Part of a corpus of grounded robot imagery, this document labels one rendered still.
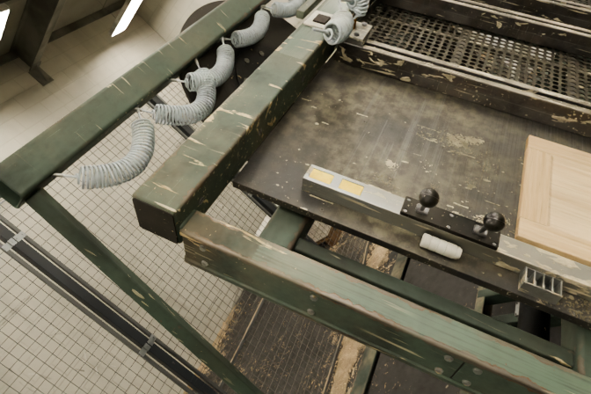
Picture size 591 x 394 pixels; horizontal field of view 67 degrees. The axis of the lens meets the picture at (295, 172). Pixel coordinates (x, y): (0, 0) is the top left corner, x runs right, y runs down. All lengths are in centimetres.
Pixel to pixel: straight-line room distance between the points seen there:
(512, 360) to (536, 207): 41
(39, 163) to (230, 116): 52
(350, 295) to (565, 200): 60
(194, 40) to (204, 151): 80
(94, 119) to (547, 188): 119
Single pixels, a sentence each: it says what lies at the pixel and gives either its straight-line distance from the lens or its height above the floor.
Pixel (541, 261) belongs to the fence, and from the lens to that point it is 101.
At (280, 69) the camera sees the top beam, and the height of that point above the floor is 187.
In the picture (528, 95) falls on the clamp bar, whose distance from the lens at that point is 139.
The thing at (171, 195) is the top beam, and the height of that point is 187.
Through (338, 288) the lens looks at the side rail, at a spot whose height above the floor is 155.
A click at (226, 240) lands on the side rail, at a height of 173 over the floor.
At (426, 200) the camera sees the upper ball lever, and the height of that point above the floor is 153.
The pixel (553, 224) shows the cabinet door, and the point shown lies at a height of 123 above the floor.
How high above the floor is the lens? 190
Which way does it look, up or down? 12 degrees down
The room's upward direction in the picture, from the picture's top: 46 degrees counter-clockwise
